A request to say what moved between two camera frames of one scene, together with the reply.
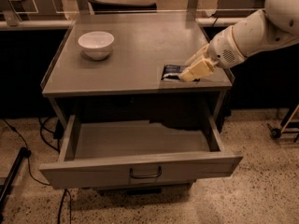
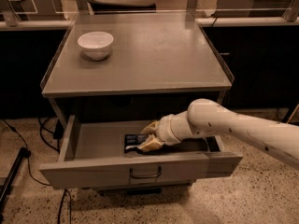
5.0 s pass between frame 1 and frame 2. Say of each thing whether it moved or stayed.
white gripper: moved
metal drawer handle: stayed
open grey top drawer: stayed
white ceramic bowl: stayed
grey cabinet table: stayed
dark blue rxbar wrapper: moved
